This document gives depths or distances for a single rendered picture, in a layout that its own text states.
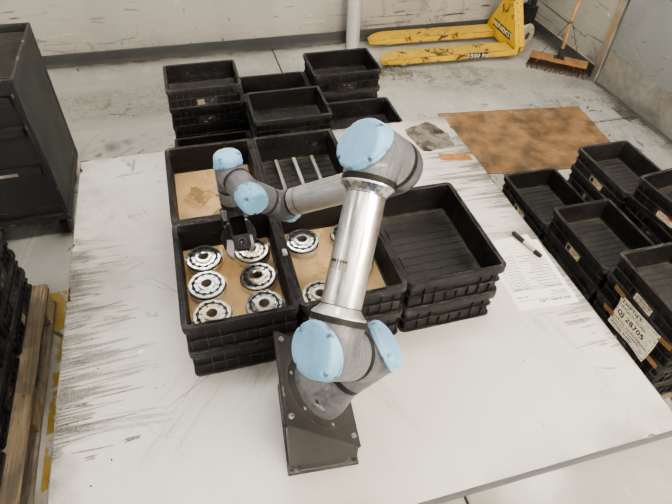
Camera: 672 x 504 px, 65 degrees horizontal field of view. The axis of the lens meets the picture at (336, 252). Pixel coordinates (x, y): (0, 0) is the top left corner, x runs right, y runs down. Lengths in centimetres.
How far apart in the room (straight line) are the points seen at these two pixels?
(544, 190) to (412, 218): 136
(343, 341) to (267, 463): 49
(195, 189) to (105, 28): 296
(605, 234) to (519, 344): 114
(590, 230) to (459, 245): 108
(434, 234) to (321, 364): 84
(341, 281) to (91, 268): 107
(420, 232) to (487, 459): 71
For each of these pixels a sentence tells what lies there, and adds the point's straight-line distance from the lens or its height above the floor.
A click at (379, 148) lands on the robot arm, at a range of 105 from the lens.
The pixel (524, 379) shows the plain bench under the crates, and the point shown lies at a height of 70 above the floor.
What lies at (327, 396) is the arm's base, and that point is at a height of 94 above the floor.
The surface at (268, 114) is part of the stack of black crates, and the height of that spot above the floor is 49.
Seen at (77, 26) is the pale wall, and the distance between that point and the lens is 476.
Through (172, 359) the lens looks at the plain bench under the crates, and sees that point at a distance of 161.
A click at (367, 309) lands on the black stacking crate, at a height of 85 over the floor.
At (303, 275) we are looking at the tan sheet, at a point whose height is 83.
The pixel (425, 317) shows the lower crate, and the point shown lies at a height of 76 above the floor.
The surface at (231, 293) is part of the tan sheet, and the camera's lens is 155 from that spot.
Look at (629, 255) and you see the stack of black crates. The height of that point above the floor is 58.
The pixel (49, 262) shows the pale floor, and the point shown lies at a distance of 307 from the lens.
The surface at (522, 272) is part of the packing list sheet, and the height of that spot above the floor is 70.
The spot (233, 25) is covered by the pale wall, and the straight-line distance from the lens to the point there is 475.
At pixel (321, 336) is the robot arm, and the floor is 117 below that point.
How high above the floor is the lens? 200
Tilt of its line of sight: 45 degrees down
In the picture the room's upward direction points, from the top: 3 degrees clockwise
